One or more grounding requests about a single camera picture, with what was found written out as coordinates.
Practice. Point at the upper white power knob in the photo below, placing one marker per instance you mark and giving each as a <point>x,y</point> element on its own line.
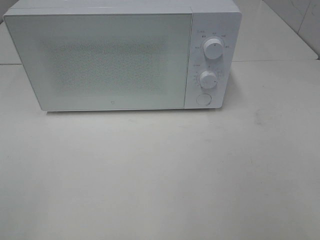
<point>213,48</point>

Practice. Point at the white microwave door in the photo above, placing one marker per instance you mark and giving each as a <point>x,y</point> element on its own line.
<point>104,62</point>

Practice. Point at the white timer knob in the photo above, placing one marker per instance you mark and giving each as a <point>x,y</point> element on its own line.
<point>208,79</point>

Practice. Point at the round white door button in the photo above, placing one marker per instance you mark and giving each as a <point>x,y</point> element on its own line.
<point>204,99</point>

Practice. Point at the white microwave oven body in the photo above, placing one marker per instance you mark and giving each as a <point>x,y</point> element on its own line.
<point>209,19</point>

